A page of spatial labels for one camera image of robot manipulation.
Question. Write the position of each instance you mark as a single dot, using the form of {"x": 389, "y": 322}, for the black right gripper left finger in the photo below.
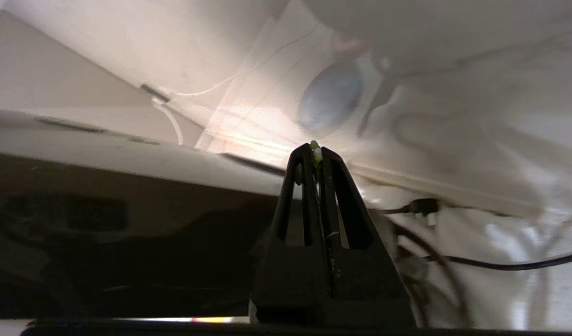
{"x": 290, "y": 289}

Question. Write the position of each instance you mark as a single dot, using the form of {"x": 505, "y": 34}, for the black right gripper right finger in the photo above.
{"x": 370, "y": 294}

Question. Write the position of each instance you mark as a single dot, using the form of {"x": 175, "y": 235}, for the chopped green vegetables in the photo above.
{"x": 316, "y": 151}

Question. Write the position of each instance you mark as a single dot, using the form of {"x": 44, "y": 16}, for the black rice cooker lid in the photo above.
{"x": 127, "y": 242}

